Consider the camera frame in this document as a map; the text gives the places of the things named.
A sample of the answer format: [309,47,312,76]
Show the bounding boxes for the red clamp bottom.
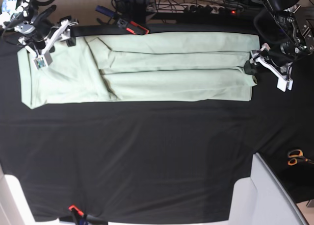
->
[68,205,108,225]

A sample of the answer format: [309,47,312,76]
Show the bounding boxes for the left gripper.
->
[243,43,294,92]

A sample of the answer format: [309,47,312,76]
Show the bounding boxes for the white table frame left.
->
[0,165,59,225]

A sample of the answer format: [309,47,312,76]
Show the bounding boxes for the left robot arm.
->
[245,0,314,92]

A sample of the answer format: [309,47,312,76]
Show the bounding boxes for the blue handled clamp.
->
[95,5,118,19]

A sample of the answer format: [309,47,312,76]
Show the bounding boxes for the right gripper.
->
[14,16,79,69]

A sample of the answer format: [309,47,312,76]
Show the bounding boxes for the orange handled scissors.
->
[287,149,314,166]

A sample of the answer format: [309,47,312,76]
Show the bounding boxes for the black table cloth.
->
[0,24,314,223]

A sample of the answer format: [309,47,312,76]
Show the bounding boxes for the red black clamp top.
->
[117,18,150,35]

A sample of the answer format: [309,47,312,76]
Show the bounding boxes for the white table frame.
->
[228,153,308,225]
[0,165,59,225]

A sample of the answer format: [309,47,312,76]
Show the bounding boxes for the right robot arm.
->
[0,0,79,69]

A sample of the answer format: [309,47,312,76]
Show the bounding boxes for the light green T-shirt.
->
[17,32,260,109]

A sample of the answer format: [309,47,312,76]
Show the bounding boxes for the white table frame right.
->
[228,153,308,225]

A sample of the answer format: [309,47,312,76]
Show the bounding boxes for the white power strip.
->
[183,3,225,14]

